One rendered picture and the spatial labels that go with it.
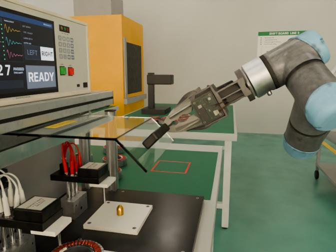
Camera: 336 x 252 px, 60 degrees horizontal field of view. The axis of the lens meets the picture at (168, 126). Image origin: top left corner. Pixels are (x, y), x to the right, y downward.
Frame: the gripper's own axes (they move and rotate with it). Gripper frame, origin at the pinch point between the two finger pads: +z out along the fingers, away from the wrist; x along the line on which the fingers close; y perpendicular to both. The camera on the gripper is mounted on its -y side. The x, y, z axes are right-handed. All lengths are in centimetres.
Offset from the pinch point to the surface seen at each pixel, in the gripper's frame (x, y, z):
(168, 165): 20, -62, 27
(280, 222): 119, -162, 5
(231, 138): 37, -140, 4
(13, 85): -22.6, 14.9, 19.4
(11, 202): -2.4, 16.7, 33.1
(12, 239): 4.4, 18.1, 36.6
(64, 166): -3.5, -4.5, 33.3
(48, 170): -5.0, -10.8, 43.8
